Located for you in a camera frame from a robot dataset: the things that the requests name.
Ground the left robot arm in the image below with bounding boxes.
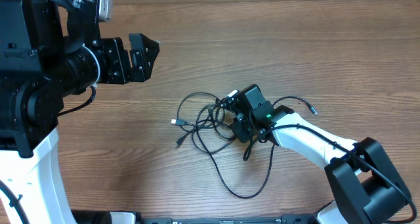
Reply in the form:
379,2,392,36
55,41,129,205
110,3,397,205
1,0,159,223

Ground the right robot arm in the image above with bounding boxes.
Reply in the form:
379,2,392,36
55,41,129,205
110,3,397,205
221,84,417,223

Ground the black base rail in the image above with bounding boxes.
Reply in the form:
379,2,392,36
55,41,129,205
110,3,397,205
138,213,319,224

